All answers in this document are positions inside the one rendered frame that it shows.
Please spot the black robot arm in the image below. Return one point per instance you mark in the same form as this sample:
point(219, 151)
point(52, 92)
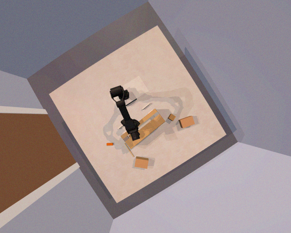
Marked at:
point(131, 125)

